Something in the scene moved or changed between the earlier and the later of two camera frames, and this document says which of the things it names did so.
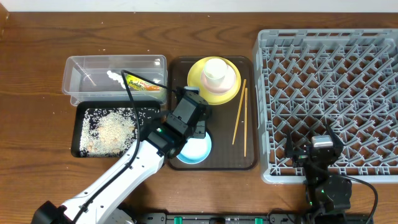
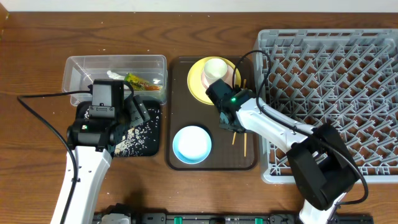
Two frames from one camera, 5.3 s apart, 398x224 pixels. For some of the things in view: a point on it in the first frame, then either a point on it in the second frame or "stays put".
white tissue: (117, 78) stays put
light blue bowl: (196, 150) stays put
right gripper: (301, 154) → (216, 92)
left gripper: (202, 127) → (138, 111)
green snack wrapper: (136, 83) stays put
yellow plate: (194, 79) stays put
